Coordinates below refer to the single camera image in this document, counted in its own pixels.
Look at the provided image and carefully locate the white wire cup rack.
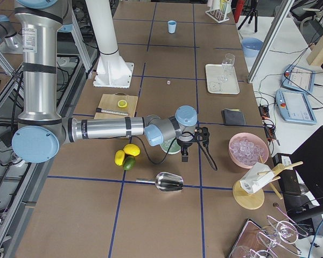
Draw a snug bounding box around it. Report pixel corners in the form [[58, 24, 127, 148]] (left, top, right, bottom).
[[205, 0, 231, 23]]

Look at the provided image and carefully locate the near blue teach pendant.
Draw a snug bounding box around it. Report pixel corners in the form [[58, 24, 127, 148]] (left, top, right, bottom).
[[275, 90, 317, 125]]

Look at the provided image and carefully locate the white carton on stand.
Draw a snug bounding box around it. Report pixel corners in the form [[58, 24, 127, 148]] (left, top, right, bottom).
[[240, 162, 274, 194]]

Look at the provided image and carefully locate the black camera tripod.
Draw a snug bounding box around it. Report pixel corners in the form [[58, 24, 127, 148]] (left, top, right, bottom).
[[237, 0, 259, 33]]

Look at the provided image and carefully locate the whole yellow lemon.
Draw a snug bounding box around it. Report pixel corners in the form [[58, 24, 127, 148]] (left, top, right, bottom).
[[123, 144, 141, 156]]

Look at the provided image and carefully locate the far blue teach pendant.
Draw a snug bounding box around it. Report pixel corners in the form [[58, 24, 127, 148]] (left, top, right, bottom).
[[281, 64, 315, 93]]

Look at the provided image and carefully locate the steel ice scoop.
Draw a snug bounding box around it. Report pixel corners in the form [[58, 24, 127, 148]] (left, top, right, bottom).
[[136, 171, 184, 192]]

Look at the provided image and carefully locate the cream bear serving tray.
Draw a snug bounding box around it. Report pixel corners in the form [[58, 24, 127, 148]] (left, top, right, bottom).
[[205, 64, 240, 95]]

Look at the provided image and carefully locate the lemon half slice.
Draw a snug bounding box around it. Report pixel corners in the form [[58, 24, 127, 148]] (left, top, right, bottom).
[[117, 99, 128, 109]]

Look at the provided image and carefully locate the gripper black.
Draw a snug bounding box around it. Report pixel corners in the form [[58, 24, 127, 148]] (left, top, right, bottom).
[[177, 127, 210, 162]]

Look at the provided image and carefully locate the blue teach pendant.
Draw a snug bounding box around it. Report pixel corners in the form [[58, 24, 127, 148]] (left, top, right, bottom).
[[275, 90, 317, 125], [281, 64, 315, 93]]

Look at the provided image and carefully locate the blue bowl with fork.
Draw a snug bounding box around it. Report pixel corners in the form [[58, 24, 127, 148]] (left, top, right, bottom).
[[241, 38, 263, 58]]

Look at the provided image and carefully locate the green lime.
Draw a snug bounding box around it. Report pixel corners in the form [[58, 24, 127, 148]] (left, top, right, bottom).
[[122, 156, 136, 171]]

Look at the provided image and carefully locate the clear wine glass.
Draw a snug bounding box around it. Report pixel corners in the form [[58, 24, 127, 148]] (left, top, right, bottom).
[[218, 53, 235, 83]]

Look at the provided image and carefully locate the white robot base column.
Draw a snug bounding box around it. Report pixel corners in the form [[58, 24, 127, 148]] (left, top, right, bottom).
[[86, 0, 134, 88]]

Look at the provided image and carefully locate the steel muddler black tip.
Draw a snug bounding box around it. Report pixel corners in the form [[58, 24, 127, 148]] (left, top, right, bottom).
[[96, 107, 129, 116]]

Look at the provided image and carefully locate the wooden cup stand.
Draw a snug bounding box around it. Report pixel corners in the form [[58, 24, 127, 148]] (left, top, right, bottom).
[[233, 161, 303, 210]]

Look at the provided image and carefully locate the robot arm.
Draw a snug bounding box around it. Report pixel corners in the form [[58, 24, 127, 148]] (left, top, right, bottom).
[[11, 1, 209, 163]]

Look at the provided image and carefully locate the wooden cutting board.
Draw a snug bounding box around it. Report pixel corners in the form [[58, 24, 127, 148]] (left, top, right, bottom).
[[94, 94, 138, 119]]

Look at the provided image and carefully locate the grey folded cloth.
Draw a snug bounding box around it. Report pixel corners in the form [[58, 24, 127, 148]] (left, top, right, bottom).
[[221, 109, 246, 126]]

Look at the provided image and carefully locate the pink bowl of ice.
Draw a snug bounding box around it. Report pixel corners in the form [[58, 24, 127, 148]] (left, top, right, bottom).
[[228, 133, 269, 169]]

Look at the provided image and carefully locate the aluminium frame post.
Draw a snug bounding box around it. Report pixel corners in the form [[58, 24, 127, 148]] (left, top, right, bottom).
[[247, 0, 295, 83]]

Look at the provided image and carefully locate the green bowl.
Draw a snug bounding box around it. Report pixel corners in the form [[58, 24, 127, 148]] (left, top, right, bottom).
[[160, 140, 181, 154]]

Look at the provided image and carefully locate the light blue plastic cup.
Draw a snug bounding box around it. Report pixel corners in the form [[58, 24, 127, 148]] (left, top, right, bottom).
[[167, 20, 177, 34]]

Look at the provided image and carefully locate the wooden board black tape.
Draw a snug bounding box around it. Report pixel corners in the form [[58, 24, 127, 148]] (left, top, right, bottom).
[[306, 36, 323, 66]]

